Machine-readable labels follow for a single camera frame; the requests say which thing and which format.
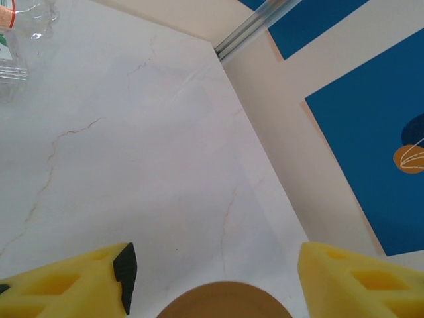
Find orange label bottle tan cap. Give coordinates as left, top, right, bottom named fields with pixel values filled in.
left=156, top=280, right=295, bottom=318

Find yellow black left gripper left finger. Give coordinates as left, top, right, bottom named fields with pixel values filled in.
left=0, top=242, right=138, bottom=318

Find clear bottle orange label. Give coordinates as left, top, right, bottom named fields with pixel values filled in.
left=0, top=0, right=61, bottom=39

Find aluminium frame post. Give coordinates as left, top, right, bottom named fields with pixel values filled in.
left=213, top=0, right=303, bottom=64

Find clear bottle white green label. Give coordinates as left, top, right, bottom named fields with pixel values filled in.
left=0, top=28, right=31, bottom=103

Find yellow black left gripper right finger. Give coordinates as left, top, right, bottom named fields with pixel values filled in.
left=297, top=241, right=424, bottom=318

